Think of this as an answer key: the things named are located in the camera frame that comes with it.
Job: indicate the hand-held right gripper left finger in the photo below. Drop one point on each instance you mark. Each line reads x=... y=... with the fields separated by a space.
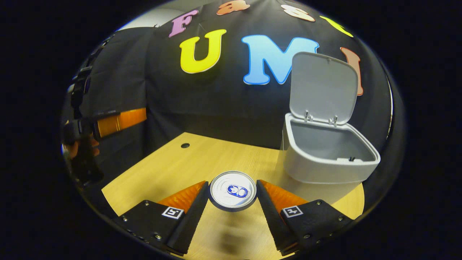
x=193 y=220

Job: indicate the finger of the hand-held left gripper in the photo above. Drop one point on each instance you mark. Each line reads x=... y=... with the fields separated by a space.
x=126 y=121

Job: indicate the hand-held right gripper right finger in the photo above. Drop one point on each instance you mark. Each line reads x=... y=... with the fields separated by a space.
x=270 y=220

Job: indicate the silver-topped pop can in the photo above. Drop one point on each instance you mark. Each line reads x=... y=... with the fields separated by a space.
x=232 y=191

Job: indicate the white desktop garbage bin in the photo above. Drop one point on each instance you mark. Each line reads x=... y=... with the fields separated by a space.
x=317 y=169

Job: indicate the wooden desktop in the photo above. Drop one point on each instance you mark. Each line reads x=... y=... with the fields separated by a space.
x=216 y=155

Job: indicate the black backdrop cloth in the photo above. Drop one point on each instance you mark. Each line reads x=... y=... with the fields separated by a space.
x=162 y=101

